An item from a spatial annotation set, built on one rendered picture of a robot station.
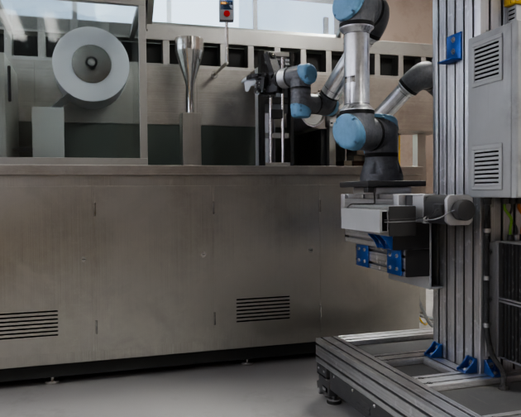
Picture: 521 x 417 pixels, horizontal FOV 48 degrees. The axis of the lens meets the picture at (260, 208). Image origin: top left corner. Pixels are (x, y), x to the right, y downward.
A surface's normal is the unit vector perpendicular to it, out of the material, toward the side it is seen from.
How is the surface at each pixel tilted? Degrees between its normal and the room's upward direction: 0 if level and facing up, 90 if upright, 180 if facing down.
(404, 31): 90
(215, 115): 90
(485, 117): 90
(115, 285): 90
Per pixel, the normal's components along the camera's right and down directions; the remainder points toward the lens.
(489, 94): -0.96, 0.02
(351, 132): -0.72, 0.16
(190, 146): 0.29, 0.02
